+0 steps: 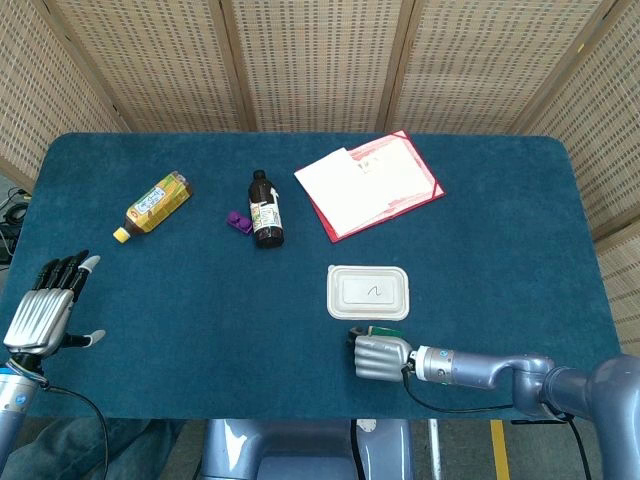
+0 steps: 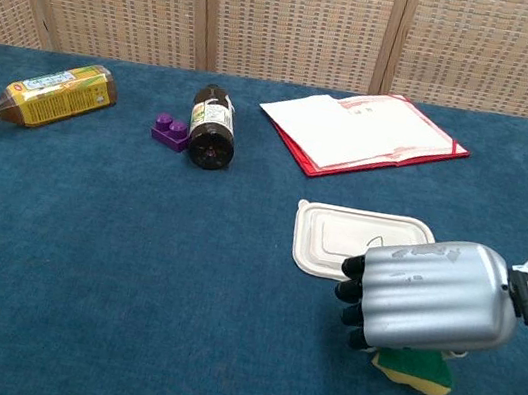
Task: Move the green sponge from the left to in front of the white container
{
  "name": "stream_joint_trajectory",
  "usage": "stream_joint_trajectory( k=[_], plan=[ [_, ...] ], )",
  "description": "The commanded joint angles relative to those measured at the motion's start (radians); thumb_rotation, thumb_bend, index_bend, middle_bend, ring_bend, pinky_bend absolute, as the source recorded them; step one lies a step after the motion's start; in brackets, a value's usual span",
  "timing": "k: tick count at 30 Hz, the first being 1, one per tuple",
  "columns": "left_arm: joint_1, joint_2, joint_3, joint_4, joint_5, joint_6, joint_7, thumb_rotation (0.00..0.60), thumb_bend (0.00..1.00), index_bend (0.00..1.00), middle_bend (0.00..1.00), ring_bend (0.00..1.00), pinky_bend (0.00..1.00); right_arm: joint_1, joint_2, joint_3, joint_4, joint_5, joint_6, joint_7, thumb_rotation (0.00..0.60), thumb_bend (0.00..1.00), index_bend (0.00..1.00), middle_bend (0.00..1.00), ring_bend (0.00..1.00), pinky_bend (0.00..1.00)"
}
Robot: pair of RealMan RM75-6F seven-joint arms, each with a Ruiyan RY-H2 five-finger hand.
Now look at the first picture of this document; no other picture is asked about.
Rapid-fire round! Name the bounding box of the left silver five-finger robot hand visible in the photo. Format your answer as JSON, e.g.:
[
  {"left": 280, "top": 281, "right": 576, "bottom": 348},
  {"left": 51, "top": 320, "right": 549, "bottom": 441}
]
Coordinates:
[{"left": 2, "top": 249, "right": 107, "bottom": 357}]

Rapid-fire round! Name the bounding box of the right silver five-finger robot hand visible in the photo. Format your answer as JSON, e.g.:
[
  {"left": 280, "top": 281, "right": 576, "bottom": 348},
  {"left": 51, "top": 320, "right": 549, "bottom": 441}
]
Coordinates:
[{"left": 344, "top": 325, "right": 416, "bottom": 384}]

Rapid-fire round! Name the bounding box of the white lidded food container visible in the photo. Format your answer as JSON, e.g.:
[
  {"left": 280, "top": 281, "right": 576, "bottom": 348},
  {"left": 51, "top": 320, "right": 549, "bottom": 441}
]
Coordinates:
[{"left": 326, "top": 264, "right": 411, "bottom": 321}]

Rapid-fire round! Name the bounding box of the white table leg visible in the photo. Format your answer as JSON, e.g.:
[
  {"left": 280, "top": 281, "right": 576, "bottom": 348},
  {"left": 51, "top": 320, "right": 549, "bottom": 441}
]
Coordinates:
[{"left": 428, "top": 418, "right": 444, "bottom": 480}]

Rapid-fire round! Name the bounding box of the blue-grey robot torso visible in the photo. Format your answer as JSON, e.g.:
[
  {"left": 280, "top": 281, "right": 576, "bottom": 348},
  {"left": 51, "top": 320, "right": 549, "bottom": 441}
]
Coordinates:
[{"left": 199, "top": 418, "right": 416, "bottom": 480}]

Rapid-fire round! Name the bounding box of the dark teal fabric bundle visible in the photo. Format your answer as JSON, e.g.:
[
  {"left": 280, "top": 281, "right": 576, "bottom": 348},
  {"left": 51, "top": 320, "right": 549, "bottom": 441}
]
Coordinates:
[{"left": 0, "top": 418, "right": 186, "bottom": 480}]

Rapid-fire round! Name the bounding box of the blue tablecloth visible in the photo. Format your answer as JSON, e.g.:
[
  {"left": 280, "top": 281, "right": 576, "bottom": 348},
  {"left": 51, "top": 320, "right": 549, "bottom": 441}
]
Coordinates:
[{"left": 0, "top": 131, "right": 624, "bottom": 421}]

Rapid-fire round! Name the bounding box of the tea bottle with yellow cap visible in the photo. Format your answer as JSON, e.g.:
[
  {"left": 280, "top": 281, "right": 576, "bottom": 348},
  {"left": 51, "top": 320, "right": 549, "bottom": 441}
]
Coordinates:
[{"left": 112, "top": 170, "right": 194, "bottom": 245}]

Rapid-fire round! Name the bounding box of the white paper sheet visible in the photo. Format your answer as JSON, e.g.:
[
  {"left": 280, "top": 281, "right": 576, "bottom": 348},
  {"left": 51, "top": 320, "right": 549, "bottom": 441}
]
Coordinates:
[{"left": 293, "top": 147, "right": 396, "bottom": 238}]

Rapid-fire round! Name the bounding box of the dark brown glass bottle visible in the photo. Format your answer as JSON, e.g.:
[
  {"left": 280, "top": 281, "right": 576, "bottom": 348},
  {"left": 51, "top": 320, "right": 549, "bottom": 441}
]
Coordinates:
[{"left": 247, "top": 169, "right": 286, "bottom": 250}]

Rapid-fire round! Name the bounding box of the red certificate folder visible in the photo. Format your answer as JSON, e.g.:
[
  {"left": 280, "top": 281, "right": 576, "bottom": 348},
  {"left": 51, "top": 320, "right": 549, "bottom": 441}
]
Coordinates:
[{"left": 293, "top": 129, "right": 447, "bottom": 245}]

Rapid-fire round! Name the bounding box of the purple toy building brick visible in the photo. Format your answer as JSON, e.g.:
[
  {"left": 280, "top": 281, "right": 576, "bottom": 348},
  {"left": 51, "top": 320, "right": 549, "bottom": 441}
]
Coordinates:
[{"left": 226, "top": 210, "right": 254, "bottom": 236}]

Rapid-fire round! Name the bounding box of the woven folding screen panel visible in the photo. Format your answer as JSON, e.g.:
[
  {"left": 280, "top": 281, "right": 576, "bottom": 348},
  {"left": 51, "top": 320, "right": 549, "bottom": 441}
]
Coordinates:
[
  {"left": 382, "top": 0, "right": 631, "bottom": 135},
  {"left": 0, "top": 0, "right": 129, "bottom": 194},
  {"left": 42, "top": 0, "right": 259, "bottom": 134},
  {"left": 219, "top": 0, "right": 419, "bottom": 134},
  {"left": 509, "top": 0, "right": 640, "bottom": 346}
]

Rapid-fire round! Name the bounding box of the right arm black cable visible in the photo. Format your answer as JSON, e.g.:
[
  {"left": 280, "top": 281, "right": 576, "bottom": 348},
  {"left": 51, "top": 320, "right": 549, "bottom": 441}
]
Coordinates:
[{"left": 401, "top": 367, "right": 594, "bottom": 480}]

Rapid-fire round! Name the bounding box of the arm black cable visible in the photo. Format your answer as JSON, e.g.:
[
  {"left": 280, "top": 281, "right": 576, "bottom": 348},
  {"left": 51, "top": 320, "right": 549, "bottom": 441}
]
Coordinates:
[
  {"left": 19, "top": 364, "right": 111, "bottom": 480},
  {"left": 401, "top": 367, "right": 594, "bottom": 480}
]

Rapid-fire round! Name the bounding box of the black floor cable bundle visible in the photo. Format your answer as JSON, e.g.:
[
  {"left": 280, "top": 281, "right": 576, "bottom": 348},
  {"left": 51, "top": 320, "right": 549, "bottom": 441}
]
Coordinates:
[{"left": 0, "top": 187, "right": 34, "bottom": 266}]

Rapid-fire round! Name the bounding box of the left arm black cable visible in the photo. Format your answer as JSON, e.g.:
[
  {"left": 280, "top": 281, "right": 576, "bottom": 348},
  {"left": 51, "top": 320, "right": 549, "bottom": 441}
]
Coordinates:
[{"left": 19, "top": 364, "right": 111, "bottom": 480}]

